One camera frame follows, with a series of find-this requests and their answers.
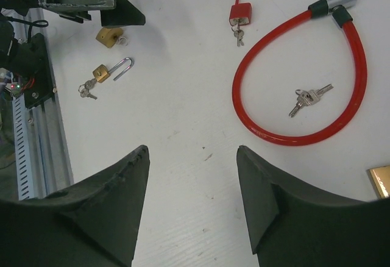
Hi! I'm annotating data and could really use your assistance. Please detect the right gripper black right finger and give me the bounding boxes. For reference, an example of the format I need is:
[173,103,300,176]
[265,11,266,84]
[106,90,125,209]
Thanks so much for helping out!
[236,146,389,266]

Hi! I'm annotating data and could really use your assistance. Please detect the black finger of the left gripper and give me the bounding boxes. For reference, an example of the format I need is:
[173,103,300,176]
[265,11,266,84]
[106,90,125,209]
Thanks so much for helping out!
[101,0,146,27]

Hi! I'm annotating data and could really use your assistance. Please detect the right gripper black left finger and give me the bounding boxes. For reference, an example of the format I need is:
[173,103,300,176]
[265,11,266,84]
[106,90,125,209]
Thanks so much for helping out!
[1,145,150,266]

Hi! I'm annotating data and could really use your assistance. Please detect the large brass padlock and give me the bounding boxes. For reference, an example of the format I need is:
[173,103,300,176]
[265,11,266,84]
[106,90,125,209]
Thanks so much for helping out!
[367,165,390,199]

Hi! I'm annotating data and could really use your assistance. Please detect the small red padlock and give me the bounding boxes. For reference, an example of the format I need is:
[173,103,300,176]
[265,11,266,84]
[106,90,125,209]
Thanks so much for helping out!
[229,2,252,26]

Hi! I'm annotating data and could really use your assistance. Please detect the large padlock keys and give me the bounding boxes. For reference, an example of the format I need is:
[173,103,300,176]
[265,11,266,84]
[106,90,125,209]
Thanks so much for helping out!
[289,84,333,118]

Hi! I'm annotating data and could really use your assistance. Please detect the red cable lock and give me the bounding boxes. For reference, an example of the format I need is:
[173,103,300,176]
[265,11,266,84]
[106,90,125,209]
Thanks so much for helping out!
[231,0,368,147]

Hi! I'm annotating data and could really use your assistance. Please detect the medium brass padlock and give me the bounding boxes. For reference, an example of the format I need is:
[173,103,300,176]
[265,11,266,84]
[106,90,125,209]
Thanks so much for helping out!
[95,27,128,49]

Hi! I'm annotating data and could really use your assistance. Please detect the small brass padlock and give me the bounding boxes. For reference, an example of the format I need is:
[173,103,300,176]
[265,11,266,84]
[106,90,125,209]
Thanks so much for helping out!
[92,57,135,84]

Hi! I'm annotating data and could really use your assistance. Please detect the small red padlock keys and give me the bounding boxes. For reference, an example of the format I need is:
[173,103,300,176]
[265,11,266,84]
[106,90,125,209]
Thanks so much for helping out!
[232,24,244,47]

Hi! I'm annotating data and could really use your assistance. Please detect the aluminium mounting rail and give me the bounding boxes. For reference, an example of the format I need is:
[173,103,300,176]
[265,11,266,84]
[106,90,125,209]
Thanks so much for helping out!
[12,7,76,201]

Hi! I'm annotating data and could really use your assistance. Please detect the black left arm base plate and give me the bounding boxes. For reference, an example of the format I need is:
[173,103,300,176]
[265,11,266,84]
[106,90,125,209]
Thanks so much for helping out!
[19,33,54,109]

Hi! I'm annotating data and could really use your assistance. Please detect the white slotted cable duct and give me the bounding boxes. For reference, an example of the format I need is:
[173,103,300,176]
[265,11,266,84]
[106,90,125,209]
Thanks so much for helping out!
[12,96,37,201]

